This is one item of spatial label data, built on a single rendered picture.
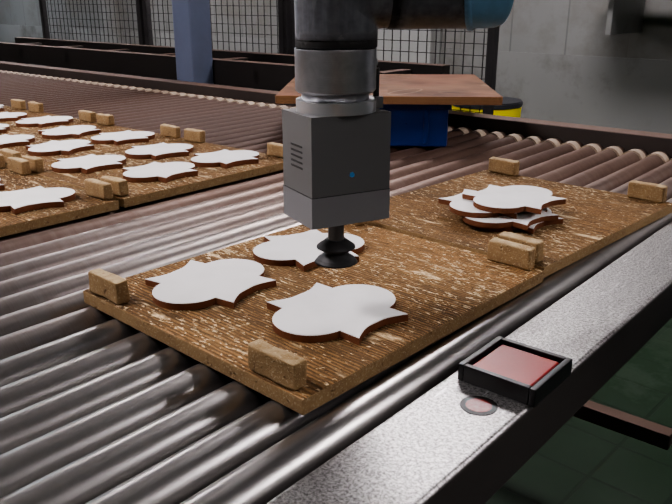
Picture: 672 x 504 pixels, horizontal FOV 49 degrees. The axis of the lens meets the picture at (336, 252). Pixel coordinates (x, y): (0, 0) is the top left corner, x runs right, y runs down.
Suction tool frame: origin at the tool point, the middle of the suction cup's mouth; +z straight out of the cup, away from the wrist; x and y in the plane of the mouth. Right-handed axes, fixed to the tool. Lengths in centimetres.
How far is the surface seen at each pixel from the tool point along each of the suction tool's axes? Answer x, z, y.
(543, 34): -313, -2, -322
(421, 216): -25.7, 5.9, -28.4
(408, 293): -1.3, 5.9, -9.8
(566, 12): -299, -16, -327
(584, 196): -23, 6, -59
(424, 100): -74, -4, -62
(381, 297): 0.0, 5.1, -5.5
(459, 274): -3.4, 5.9, -18.4
